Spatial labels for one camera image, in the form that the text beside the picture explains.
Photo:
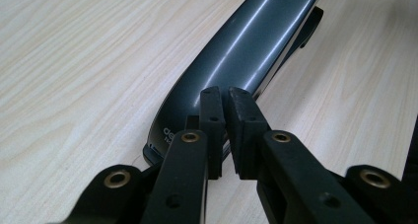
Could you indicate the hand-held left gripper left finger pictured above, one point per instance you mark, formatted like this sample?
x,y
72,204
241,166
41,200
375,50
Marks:
x,y
184,178

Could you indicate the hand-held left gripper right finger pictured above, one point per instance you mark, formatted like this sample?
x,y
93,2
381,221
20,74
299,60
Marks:
x,y
295,178

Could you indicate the black stapler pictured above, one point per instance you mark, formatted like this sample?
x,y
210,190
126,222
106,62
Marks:
x,y
236,53

